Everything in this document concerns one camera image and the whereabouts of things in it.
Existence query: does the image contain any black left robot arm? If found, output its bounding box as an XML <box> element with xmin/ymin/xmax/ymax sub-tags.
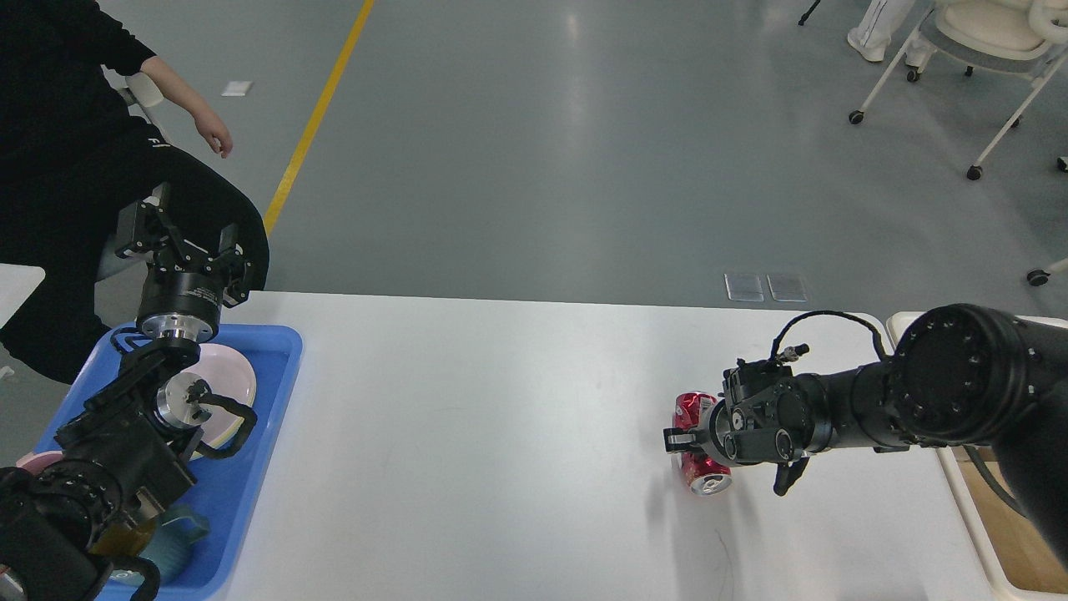
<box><xmin>1</xmin><ymin>184</ymin><xmax>257</xmax><ymax>600</ymax></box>

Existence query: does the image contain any white office chair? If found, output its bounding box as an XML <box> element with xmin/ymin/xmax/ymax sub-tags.
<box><xmin>848</xmin><ymin>1</ymin><xmax>1067</xmax><ymax>181</ymax></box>

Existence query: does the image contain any person in white trousers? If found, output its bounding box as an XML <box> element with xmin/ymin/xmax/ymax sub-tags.
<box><xmin>846</xmin><ymin>0</ymin><xmax>915</xmax><ymax>63</ymax></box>

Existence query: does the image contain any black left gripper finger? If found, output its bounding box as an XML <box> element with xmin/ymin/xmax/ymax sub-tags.
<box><xmin>209</xmin><ymin>224</ymin><xmax>253</xmax><ymax>309</ymax></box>
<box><xmin>115</xmin><ymin>181</ymin><xmax>209</xmax><ymax>271</ymax></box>

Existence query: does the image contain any right clear floor plate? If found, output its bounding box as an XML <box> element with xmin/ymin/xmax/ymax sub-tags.
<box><xmin>766</xmin><ymin>273</ymin><xmax>808</xmax><ymax>303</ymax></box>

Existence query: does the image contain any pink mug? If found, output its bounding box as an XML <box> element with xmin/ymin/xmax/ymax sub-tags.
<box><xmin>15</xmin><ymin>450</ymin><xmax>64</xmax><ymax>476</ymax></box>

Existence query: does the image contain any blue plastic tray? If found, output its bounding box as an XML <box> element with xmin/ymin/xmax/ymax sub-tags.
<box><xmin>33</xmin><ymin>325</ymin><xmax>303</xmax><ymax>601</ymax></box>

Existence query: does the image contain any left clear floor plate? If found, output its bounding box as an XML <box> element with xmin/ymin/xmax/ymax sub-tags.
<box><xmin>723</xmin><ymin>271</ymin><xmax>764</xmax><ymax>303</ymax></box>

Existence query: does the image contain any person in black clothes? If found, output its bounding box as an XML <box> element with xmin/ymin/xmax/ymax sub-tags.
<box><xmin>3</xmin><ymin>1</ymin><xmax>234</xmax><ymax>384</ymax></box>

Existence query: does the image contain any white table corner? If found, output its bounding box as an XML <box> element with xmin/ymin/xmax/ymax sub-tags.
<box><xmin>1</xmin><ymin>263</ymin><xmax>46</xmax><ymax>327</ymax></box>

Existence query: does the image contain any crushed red soda can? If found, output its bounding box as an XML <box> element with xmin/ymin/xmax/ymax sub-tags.
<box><xmin>673</xmin><ymin>391</ymin><xmax>732</xmax><ymax>497</ymax></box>

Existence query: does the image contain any white chair leg caster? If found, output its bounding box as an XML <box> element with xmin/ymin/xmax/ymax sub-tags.
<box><xmin>1025</xmin><ymin>258</ymin><xmax>1068</xmax><ymax>288</ymax></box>

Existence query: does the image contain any clear floor plate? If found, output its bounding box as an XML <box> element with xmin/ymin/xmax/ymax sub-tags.
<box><xmin>723</xmin><ymin>271</ymin><xmax>764</xmax><ymax>303</ymax></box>
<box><xmin>766</xmin><ymin>273</ymin><xmax>808</xmax><ymax>303</ymax></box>

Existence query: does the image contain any pink plate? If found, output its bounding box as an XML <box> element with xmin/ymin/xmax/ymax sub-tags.
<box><xmin>169</xmin><ymin>343</ymin><xmax>257</xmax><ymax>449</ymax></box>

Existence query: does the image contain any white plastic bin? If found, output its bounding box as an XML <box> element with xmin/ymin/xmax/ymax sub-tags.
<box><xmin>885</xmin><ymin>311</ymin><xmax>1068</xmax><ymax>601</ymax></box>

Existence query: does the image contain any brown paper bag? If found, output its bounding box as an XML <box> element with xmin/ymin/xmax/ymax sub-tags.
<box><xmin>960</xmin><ymin>450</ymin><xmax>1068</xmax><ymax>595</ymax></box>

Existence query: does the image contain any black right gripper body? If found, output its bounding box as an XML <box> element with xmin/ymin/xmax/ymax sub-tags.
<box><xmin>695</xmin><ymin>401</ymin><xmax>736</xmax><ymax>462</ymax></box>

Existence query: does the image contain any teal mug yellow inside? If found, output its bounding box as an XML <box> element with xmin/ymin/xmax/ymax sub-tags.
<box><xmin>91</xmin><ymin>505</ymin><xmax>210</xmax><ymax>584</ymax></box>

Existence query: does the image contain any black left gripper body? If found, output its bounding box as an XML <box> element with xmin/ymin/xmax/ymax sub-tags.
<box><xmin>136</xmin><ymin>267</ymin><xmax>224</xmax><ymax>343</ymax></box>

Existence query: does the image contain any white paper scrap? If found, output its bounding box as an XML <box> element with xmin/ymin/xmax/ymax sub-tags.
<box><xmin>220</xmin><ymin>80</ymin><xmax>253</xmax><ymax>98</ymax></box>

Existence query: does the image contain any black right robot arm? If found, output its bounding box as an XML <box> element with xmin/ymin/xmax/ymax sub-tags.
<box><xmin>663</xmin><ymin>304</ymin><xmax>1067</xmax><ymax>563</ymax></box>

